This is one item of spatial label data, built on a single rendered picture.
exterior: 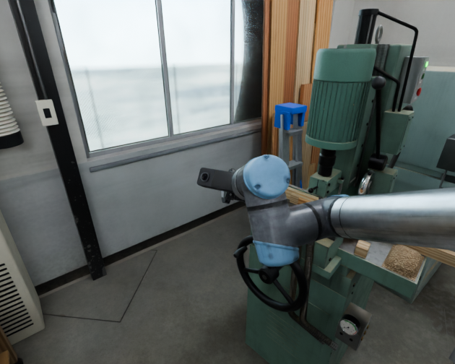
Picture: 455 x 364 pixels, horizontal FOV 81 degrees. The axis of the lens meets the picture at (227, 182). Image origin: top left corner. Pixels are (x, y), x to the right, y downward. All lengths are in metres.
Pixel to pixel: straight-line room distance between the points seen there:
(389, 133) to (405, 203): 0.77
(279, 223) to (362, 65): 0.61
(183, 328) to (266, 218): 1.46
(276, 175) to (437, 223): 0.22
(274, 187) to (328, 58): 0.57
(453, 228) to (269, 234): 0.24
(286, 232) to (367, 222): 0.13
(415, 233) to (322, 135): 0.61
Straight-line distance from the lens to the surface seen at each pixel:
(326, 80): 0.94
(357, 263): 1.01
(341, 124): 0.95
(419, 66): 1.23
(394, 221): 0.42
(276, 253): 0.48
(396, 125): 1.16
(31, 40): 1.73
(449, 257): 1.10
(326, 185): 1.06
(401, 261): 1.00
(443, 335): 2.21
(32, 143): 1.86
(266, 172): 0.45
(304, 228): 0.50
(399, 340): 2.05
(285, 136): 1.94
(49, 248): 2.14
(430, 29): 3.32
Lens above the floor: 1.50
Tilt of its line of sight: 26 degrees down
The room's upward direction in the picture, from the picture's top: straight up
